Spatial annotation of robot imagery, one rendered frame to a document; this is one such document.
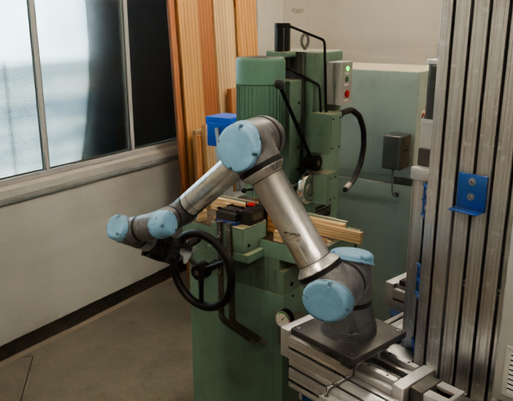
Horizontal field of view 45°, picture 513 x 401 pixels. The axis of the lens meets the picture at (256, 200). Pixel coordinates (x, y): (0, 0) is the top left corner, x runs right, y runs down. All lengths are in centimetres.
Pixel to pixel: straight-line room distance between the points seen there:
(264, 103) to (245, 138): 72
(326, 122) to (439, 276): 87
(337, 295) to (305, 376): 42
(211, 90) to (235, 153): 253
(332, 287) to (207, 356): 115
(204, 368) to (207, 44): 214
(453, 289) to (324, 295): 35
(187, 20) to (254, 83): 168
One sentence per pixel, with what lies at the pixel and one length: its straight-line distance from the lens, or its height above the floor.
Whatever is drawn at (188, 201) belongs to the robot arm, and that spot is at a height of 113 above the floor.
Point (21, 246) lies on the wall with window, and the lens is 325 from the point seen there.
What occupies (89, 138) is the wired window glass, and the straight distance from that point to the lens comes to 352.
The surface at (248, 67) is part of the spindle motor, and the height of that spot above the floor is 148.
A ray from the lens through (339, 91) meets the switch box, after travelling 237.
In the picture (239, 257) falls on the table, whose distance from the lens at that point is 210.
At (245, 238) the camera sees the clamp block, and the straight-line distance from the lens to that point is 207.
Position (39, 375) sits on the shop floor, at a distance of 324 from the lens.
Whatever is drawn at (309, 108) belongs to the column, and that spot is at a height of 131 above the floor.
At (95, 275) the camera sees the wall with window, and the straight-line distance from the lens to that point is 362.
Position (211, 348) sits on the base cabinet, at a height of 40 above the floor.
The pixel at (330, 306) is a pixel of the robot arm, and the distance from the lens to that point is 149.
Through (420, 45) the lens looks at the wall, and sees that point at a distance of 446.
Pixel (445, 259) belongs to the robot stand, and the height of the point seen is 105.
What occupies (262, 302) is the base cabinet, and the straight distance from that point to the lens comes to 223.
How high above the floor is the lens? 162
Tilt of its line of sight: 16 degrees down
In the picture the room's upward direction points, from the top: straight up
